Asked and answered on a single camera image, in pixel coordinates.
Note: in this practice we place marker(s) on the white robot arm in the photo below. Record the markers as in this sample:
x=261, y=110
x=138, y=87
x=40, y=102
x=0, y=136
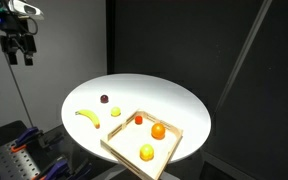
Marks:
x=23, y=10

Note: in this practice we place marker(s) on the purple black clamp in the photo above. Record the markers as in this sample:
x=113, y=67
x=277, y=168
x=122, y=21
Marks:
x=60, y=170

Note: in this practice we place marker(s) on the small red tomato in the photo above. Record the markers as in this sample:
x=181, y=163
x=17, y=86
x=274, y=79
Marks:
x=138, y=120

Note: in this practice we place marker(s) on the wooden tray box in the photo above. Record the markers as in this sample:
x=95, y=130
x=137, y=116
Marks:
x=125, y=140

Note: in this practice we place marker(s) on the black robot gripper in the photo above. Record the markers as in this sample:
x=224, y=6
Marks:
x=17, y=37

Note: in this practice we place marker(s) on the dark red plum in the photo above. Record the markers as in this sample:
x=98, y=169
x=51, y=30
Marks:
x=104, y=99

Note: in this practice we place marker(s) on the yellow lemon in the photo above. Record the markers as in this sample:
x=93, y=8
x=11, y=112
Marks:
x=115, y=111

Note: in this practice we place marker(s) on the purple orange clamp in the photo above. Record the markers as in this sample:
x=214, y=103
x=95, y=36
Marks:
x=25, y=138

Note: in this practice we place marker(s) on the perforated metal board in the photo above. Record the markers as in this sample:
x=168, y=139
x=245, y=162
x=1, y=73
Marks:
x=16, y=165

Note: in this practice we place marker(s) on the yellow banana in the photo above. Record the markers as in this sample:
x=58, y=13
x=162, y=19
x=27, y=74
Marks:
x=90, y=115

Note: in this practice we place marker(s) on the thin tripod pole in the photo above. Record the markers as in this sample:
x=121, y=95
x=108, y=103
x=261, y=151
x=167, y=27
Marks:
x=17, y=87

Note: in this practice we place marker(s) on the white round table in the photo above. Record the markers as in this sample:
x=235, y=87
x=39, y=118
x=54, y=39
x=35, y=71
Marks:
x=96, y=107

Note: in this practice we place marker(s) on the yellow orange round fruit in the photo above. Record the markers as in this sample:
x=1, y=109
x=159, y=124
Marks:
x=146, y=152

